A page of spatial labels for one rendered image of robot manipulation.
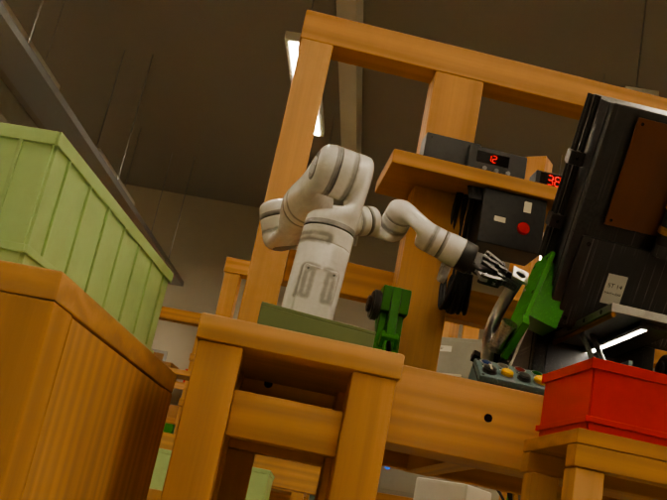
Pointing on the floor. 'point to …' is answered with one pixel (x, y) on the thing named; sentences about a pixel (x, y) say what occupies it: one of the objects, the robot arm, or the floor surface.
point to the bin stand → (592, 466)
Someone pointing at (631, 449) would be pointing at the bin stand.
